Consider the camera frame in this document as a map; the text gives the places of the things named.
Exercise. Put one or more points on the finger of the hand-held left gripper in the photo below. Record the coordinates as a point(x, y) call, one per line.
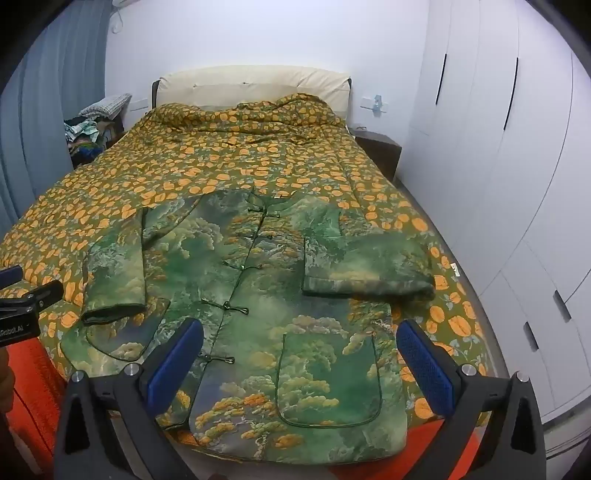
point(44, 294)
point(9, 276)

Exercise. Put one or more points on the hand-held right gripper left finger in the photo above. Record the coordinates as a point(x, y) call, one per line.
point(178, 355)

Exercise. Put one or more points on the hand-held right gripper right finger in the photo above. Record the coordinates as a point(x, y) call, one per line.
point(425, 360)

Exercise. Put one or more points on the green landscape print padded jacket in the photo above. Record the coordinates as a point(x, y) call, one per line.
point(258, 332)

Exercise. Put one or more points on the pile of mixed clothes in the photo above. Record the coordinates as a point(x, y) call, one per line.
point(87, 138)

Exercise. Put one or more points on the blue curtain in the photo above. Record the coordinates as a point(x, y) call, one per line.
point(46, 115)

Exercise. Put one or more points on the white wardrobe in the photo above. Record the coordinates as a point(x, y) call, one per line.
point(508, 184)

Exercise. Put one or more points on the checked grey pillow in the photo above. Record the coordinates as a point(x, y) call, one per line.
point(104, 106)

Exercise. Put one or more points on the orange leaf print quilt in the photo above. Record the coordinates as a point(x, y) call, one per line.
point(194, 157)

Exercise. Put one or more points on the dark wooden nightstand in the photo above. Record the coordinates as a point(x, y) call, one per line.
point(378, 147)

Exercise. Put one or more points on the cream padded headboard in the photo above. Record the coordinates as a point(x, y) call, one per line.
point(249, 85)

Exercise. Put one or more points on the white wall socket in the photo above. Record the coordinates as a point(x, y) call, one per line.
point(375, 104)

